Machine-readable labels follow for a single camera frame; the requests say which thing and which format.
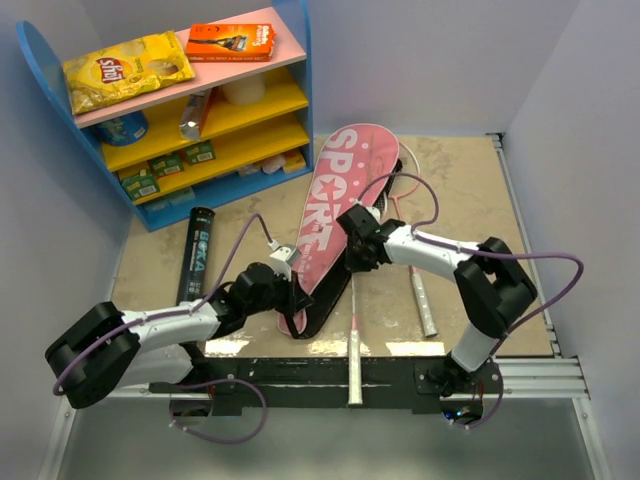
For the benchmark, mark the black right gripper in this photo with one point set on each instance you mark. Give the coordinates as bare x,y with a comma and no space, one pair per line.
356,266

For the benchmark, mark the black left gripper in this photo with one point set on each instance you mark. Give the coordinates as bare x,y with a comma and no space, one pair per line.
296,297

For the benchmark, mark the pink SPORT racket bag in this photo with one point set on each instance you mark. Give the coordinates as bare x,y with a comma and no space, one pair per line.
348,161

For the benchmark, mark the pink badminton racket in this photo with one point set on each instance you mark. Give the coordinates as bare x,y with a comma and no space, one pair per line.
419,291
355,395

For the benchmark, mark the black BOKA shuttlecock tube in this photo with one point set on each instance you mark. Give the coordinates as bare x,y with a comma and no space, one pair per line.
195,257

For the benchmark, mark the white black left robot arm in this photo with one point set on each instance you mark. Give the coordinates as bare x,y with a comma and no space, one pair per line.
93,355

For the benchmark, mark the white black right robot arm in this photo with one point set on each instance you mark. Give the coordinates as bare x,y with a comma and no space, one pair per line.
495,290

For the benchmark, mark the green gum box right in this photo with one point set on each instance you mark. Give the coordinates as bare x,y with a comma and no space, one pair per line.
198,153

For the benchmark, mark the green gum box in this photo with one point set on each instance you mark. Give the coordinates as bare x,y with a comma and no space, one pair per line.
138,183
198,153
166,165

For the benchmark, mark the green gum box middle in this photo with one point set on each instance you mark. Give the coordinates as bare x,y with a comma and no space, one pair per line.
166,165

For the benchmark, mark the green gum box left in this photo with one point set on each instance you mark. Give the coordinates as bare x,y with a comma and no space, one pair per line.
138,183

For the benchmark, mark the blue wooden shelf unit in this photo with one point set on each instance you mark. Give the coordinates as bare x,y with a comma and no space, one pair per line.
243,137

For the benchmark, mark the silver orange foil box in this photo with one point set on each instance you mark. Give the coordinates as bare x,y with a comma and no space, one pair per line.
195,113

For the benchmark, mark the white paper roll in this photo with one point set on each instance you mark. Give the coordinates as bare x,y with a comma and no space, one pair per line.
245,91

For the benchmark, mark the blue round snack can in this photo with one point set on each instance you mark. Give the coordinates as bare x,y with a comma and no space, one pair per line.
124,130

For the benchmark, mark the orange Gillette razor box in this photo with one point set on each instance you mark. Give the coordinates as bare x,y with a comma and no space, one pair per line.
217,42

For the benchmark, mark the yellow Lays chips bag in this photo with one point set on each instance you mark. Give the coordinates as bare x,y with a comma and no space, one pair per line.
126,70

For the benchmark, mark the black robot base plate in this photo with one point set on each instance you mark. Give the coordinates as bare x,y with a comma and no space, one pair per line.
396,383

